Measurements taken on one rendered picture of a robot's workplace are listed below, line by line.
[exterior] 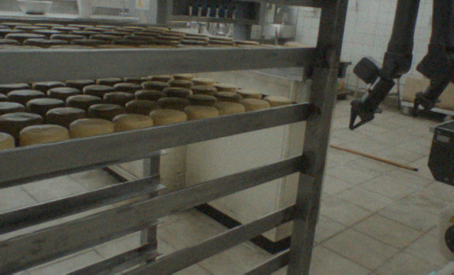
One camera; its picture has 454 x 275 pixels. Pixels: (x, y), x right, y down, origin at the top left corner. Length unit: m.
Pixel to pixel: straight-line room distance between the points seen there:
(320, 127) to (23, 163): 0.46
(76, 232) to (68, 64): 0.18
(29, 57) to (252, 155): 1.74
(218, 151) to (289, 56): 1.64
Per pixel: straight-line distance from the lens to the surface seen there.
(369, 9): 6.61
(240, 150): 2.17
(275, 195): 2.06
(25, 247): 0.50
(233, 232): 0.69
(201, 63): 0.55
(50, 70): 0.45
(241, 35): 2.81
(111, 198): 1.06
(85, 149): 0.49
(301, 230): 0.81
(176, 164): 2.49
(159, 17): 1.03
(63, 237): 0.51
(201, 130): 0.58
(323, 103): 0.73
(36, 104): 0.64
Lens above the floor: 1.12
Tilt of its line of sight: 15 degrees down
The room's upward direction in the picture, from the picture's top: 5 degrees clockwise
